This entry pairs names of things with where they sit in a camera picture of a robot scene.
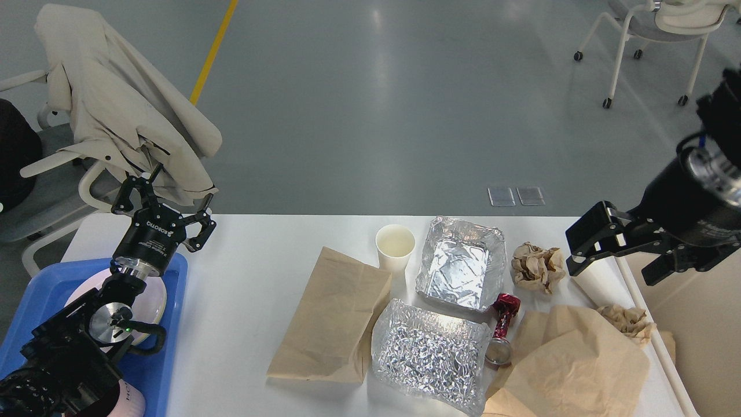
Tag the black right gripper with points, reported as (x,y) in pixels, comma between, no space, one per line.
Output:
(675,203)

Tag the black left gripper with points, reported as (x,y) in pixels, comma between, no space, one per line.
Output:
(150,237)

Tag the white paper cup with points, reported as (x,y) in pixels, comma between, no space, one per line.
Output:
(394,245)
(603,283)

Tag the pink plate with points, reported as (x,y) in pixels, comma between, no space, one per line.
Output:
(148,307)

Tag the pink mug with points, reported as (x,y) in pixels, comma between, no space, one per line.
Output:
(122,400)

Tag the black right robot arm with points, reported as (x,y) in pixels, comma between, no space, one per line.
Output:
(712,154)

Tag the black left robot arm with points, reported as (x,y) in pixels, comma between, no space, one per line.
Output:
(71,362)

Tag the small crumpled brown paper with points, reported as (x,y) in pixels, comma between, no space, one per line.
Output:
(632,322)

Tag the cream plastic bin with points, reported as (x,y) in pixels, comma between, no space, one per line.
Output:
(702,311)

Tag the crumpled brown paper ball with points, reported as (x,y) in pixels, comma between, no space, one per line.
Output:
(538,269)

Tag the beige jacket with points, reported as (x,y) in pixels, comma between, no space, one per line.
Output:
(123,110)

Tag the white office chair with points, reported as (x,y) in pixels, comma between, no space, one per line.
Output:
(66,189)

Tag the blue plastic tray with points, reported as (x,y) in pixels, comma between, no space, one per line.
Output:
(48,292)

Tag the large brown paper sheet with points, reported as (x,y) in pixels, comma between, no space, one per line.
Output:
(570,361)

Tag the person in dark clothes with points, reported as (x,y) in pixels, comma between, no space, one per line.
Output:
(20,146)

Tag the red foil wrapped glass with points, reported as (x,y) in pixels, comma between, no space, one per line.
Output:
(499,351)

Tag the aluminium foil tray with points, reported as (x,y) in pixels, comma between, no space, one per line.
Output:
(463,264)

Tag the brown paper bag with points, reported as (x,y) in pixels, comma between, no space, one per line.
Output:
(329,336)

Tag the white chair with castors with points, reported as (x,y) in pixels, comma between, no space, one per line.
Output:
(659,22)

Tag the crumpled foil tray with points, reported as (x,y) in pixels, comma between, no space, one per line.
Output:
(431,355)

